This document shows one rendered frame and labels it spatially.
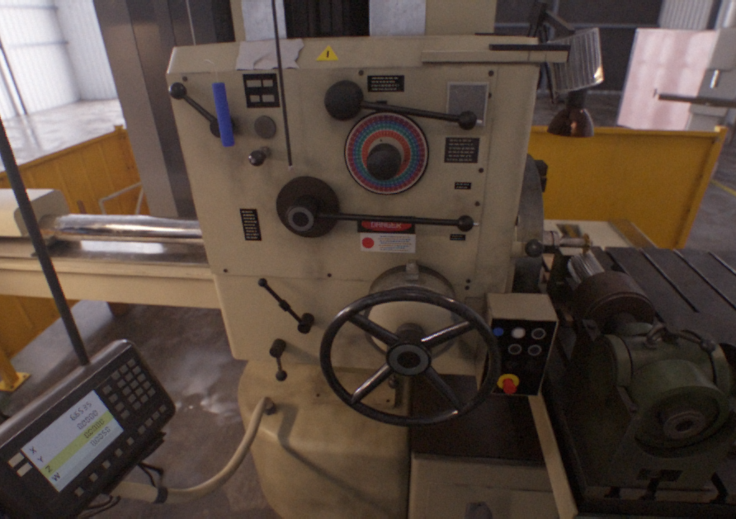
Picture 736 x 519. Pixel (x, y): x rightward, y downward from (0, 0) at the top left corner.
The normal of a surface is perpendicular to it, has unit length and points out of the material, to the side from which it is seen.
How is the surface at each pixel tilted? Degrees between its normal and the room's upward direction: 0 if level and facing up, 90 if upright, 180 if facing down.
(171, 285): 90
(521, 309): 0
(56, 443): 71
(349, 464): 90
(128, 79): 90
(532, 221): 55
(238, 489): 0
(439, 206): 90
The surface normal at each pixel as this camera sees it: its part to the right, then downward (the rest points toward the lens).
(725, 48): -0.68, 0.37
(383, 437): -0.02, -0.87
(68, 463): 0.87, -0.14
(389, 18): -0.11, 0.49
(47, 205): 0.99, 0.04
